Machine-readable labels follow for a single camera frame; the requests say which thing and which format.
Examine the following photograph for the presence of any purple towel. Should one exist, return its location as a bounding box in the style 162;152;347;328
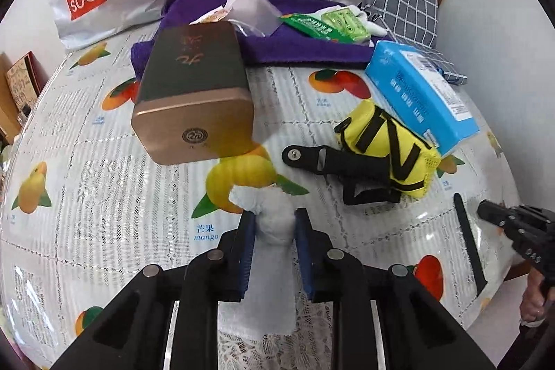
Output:
131;0;393;76

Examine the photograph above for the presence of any yellow pouch with black straps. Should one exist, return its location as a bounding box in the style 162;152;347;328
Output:
282;99;442;207

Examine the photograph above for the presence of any light green tissue packet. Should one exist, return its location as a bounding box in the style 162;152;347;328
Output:
323;8;373;45

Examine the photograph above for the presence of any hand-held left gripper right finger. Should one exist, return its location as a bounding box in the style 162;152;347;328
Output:
294;207;497;370

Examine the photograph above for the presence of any person's right hand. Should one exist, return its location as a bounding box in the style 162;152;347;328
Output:
519;268;555;326

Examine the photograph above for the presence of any translucent plastic bag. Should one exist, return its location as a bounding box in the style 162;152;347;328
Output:
189;0;282;38

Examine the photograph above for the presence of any dark tin box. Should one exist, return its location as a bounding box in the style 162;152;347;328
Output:
131;22;256;166

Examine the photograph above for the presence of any brown cardboard box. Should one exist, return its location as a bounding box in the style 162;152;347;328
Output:
0;51;22;145

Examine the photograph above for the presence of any printed box with red edge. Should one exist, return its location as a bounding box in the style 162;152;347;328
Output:
5;51;48;113

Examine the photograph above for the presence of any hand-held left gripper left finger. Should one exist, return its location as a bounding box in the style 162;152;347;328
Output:
51;209;257;370

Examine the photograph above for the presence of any person's right forearm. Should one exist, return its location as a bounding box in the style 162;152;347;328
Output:
494;320;555;370

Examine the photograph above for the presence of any blue tissue pack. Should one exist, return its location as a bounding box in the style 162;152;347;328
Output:
365;40;481;157

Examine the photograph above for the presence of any black strap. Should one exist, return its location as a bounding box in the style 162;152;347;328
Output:
453;193;487;298

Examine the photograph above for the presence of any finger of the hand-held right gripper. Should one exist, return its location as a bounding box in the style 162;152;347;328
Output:
477;200;516;229

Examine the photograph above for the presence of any white cloth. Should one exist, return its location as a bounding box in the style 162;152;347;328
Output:
228;184;304;342

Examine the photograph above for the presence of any dark green wipes packet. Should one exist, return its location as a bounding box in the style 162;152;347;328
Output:
279;12;334;40

